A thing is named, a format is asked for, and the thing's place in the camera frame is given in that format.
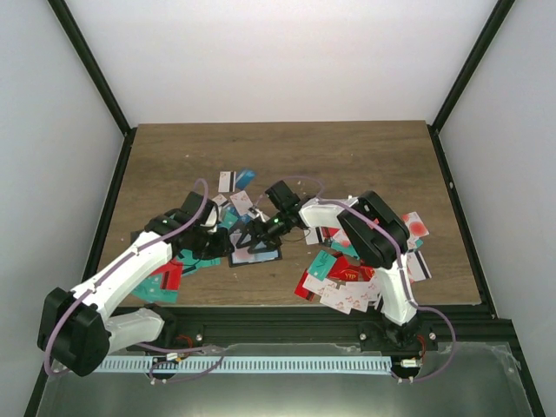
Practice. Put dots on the black leather card holder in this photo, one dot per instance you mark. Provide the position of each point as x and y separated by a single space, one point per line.
242 257

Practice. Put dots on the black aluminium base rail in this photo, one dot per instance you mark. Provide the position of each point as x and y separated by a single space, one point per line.
311 324

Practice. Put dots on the white card magnetic stripe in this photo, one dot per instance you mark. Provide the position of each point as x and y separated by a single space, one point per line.
226 183

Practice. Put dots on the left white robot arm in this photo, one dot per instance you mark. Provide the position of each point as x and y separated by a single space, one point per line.
78 328

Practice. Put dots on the red VIP card gold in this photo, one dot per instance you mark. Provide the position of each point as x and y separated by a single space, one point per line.
343 270

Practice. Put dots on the teal VIP card right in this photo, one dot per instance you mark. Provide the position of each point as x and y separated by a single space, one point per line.
321 265

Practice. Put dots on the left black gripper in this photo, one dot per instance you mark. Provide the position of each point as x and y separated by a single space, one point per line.
222 249

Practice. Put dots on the white floral card left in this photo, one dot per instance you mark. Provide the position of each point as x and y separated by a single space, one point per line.
241 202

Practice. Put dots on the light blue slotted rail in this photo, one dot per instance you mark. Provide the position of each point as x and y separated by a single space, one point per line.
250 365

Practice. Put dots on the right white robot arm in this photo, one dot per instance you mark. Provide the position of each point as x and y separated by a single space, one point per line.
378 235

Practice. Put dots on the red card front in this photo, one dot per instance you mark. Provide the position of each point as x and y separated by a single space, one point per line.
303 293

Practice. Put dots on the teal card front left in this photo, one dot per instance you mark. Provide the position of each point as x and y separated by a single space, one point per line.
150 290

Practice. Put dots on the blue card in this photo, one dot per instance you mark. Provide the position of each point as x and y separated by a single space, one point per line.
244 178

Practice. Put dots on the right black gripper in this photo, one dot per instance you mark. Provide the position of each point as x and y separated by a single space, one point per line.
254 228

